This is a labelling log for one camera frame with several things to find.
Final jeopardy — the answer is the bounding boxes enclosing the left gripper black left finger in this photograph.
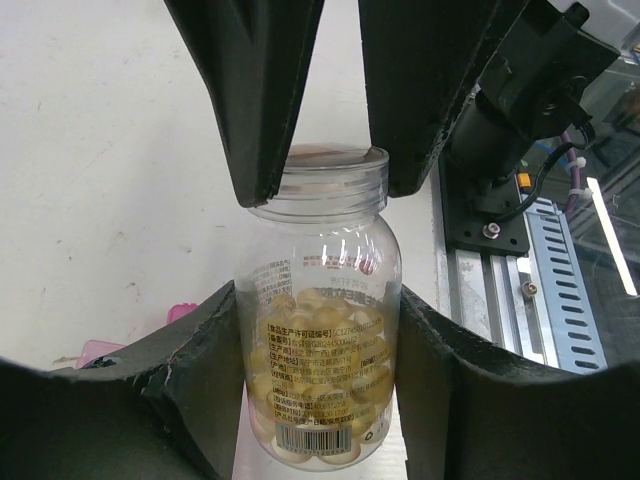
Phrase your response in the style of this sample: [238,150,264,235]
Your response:
[1,284,244,479]

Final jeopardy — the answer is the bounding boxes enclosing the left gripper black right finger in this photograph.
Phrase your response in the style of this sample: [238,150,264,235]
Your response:
[397,289,639,479]

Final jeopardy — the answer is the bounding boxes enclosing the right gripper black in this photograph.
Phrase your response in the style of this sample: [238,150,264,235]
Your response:
[358,0,619,215]

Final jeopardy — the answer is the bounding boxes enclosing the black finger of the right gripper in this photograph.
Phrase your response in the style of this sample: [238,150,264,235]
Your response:
[166,0,324,208]

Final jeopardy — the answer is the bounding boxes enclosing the pink weekly pill organizer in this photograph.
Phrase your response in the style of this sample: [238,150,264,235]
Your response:
[77,302,199,371]

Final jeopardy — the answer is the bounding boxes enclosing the clear bottle yellow capsules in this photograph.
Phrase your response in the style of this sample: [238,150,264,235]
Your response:
[234,146,402,472]

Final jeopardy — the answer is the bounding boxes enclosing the aluminium mounting rail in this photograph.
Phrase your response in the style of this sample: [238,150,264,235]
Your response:
[429,167,559,368]

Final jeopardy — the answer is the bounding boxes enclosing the grey slotted cable duct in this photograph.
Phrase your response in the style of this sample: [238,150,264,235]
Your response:
[525,199,607,374]

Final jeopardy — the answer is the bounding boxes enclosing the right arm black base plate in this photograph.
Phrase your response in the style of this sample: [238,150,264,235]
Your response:
[441,169,530,257]

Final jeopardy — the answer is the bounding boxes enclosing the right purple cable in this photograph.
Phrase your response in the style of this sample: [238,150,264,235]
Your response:
[559,129,591,216]

